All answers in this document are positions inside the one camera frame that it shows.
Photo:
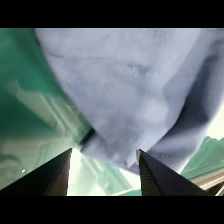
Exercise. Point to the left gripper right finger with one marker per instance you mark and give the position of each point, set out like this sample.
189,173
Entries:
156,178

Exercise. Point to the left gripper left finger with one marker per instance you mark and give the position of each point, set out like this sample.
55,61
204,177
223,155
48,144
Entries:
53,178

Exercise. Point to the light blue garment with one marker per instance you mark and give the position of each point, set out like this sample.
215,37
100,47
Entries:
133,90

